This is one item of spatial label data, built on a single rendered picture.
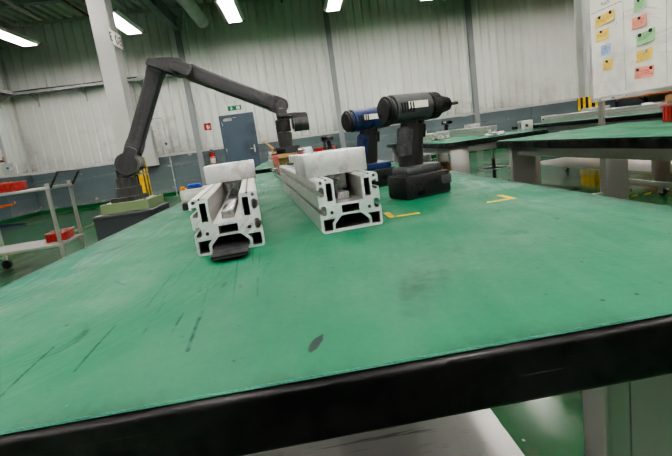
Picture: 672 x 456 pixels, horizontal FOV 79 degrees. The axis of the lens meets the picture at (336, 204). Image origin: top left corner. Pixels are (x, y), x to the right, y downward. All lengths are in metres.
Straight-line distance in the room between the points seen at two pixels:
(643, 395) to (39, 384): 0.51
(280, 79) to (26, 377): 12.20
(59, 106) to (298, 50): 6.90
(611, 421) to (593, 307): 0.17
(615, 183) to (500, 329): 3.00
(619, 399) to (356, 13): 12.75
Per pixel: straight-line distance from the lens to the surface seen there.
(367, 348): 0.29
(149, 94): 1.62
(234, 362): 0.31
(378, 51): 12.85
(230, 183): 0.96
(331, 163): 0.70
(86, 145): 13.71
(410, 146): 0.87
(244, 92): 1.58
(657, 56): 3.92
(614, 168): 3.26
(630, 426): 0.52
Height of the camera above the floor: 0.92
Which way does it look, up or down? 9 degrees down
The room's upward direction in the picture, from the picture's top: 8 degrees counter-clockwise
